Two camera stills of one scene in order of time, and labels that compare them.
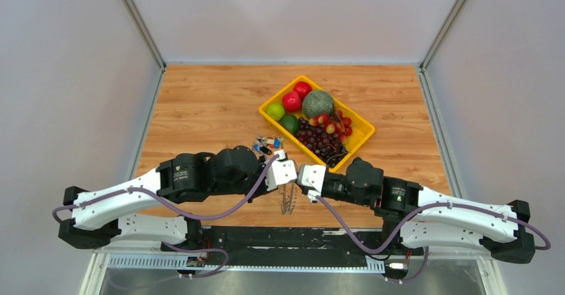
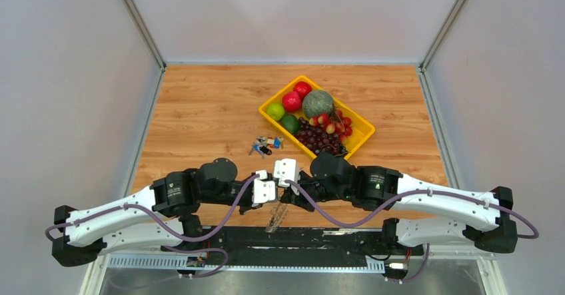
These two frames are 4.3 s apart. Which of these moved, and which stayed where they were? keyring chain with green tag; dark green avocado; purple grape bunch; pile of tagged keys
Moved: keyring chain with green tag
Stayed: dark green avocado; purple grape bunch; pile of tagged keys
